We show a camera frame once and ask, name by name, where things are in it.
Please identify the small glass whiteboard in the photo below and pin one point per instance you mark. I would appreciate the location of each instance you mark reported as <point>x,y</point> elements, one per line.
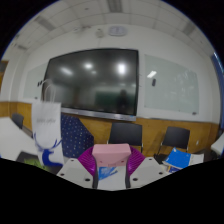
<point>33,83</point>

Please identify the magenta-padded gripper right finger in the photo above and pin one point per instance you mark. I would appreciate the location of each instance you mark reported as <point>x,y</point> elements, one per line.
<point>136,163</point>

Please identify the large glass whiteboard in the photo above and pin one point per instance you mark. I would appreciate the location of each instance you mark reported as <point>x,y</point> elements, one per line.
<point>173,86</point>

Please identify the white paper bag blue deer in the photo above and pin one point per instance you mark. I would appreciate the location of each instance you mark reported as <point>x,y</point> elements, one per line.
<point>46,130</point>

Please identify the pink charger block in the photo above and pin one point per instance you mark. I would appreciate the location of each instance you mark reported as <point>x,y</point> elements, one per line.
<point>111,154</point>

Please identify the black chair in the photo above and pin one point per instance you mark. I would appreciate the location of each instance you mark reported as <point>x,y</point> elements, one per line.
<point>18,120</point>
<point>126,133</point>
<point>176,136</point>

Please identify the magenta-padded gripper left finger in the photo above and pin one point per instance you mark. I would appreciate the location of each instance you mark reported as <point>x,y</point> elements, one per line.
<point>87,163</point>

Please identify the black whiteboard eraser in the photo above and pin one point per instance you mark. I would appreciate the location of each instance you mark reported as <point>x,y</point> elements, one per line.
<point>153,82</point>

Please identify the large black wall screen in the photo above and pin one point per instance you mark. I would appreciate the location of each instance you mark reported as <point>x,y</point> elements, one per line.
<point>93,81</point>

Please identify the blue curtain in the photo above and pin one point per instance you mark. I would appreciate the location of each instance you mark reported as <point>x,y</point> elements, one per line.
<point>220,96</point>

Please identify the white side table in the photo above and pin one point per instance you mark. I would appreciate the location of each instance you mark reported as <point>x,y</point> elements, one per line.
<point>218,145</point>

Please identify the blue covered book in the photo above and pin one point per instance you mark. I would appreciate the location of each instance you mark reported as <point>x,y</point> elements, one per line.
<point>178,158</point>

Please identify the dark blue dotted gift bag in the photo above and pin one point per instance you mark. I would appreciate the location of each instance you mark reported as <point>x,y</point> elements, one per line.
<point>76,136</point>

